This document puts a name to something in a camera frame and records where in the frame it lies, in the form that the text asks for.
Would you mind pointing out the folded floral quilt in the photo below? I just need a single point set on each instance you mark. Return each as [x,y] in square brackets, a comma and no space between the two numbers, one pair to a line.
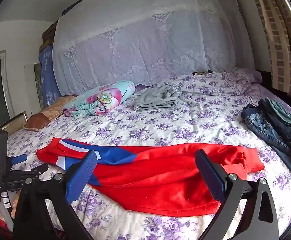
[105,97]

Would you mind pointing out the dark green garment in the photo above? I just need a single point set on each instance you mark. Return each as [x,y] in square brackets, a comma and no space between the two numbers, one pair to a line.
[285,120]

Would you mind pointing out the green wall picture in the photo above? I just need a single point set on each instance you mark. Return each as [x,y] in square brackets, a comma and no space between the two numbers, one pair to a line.
[37,85]

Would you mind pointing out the blue jeans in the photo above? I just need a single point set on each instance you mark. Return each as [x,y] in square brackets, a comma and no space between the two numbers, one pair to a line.
[258,123]

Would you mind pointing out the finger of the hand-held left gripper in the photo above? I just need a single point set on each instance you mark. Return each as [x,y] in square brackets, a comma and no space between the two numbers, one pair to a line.
[19,159]
[35,170]

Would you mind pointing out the dark headboard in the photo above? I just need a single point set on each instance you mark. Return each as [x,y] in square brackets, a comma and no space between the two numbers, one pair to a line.
[275,85]

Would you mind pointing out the purple floral bedspread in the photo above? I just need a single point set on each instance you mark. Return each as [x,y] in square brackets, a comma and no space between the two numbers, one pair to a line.
[160,120]

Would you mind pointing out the grey garment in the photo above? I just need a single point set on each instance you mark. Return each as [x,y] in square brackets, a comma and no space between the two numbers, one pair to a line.
[155,101]

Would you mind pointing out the purple floral pillow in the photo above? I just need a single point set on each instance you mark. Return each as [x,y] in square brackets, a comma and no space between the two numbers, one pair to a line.
[243,77]

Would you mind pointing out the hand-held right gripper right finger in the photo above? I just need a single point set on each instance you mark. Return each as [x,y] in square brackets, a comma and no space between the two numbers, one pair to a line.
[210,177]

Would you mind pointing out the brick pattern curtain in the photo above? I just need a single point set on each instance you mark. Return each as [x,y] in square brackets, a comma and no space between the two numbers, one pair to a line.
[273,42]

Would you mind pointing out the red sweater blue white stripe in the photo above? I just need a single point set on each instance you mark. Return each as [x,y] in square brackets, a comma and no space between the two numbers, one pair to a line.
[160,180]

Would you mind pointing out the wooden bed frame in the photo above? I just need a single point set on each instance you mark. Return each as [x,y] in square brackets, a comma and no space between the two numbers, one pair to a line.
[15,122]

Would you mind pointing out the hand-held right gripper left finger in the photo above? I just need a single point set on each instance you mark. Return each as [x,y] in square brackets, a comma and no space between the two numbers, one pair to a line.
[81,177]

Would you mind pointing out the blue printed cloth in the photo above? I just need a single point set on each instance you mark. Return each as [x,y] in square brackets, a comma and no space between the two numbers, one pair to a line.
[48,80]

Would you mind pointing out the brown wooden wardrobe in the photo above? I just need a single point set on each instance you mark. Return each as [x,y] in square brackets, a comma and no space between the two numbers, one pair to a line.
[49,33]

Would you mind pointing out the brown pillow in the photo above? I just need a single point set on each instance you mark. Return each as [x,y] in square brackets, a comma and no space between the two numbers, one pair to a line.
[43,116]

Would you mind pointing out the white lace mosquito net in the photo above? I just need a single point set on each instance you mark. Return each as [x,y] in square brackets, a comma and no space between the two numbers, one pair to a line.
[148,42]

